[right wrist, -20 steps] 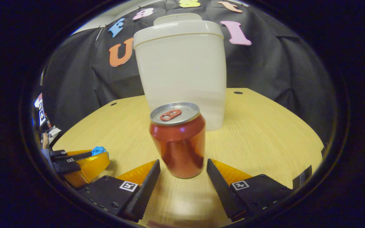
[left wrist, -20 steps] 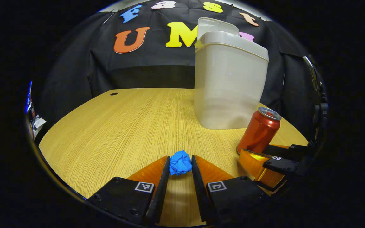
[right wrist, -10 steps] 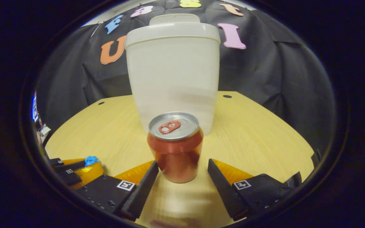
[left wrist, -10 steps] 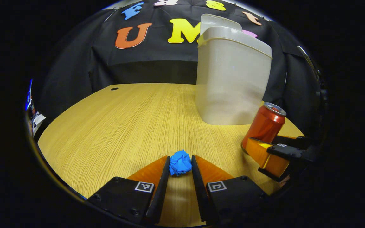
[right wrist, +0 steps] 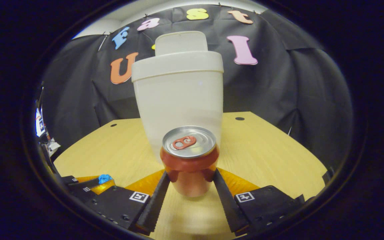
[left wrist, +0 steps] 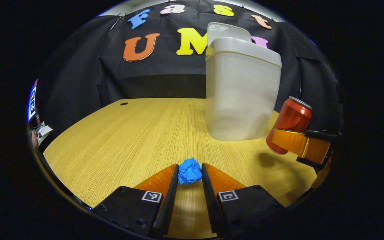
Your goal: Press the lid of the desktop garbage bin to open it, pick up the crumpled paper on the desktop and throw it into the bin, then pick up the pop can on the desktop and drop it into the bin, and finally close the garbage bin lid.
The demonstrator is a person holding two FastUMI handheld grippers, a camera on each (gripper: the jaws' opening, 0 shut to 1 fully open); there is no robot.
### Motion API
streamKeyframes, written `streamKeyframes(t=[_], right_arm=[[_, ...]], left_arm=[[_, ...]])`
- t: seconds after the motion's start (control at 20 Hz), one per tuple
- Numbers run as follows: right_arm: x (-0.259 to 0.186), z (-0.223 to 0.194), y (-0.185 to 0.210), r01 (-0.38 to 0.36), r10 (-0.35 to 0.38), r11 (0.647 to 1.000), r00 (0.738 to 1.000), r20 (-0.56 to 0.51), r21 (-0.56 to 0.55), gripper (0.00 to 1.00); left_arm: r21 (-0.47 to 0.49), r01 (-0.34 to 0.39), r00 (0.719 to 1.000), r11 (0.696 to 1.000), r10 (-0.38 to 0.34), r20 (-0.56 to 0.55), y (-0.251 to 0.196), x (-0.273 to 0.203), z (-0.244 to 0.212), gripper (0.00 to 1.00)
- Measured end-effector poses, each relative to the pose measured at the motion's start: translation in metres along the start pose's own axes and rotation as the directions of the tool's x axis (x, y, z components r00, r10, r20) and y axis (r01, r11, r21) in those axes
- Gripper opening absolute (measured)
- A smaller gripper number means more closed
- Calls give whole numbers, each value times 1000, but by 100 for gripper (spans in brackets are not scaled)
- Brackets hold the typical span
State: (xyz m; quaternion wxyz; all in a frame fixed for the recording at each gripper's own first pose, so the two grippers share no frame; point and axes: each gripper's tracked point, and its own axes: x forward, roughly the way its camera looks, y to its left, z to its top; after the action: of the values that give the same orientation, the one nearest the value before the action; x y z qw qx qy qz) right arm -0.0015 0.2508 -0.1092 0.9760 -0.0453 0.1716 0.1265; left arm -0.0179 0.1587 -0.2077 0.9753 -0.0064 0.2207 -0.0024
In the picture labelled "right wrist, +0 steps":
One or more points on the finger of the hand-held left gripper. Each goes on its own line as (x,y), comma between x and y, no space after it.
(85,183)
(82,193)

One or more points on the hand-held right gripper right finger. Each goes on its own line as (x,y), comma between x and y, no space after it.
(228,206)

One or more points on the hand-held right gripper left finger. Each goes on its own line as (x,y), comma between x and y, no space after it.
(155,206)

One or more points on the blue paper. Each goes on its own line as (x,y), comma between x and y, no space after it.
(105,178)

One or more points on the red pop can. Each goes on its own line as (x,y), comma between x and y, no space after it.
(190,166)

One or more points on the white desktop garbage bin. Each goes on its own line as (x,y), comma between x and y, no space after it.
(178,96)

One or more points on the wooden desktop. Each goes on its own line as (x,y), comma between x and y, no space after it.
(262,150)

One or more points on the white papers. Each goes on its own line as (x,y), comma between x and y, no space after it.
(53,146)

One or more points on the computer monitor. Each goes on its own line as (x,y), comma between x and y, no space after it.
(40,123)

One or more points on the black backdrop cloth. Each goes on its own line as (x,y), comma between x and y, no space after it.
(278,83)

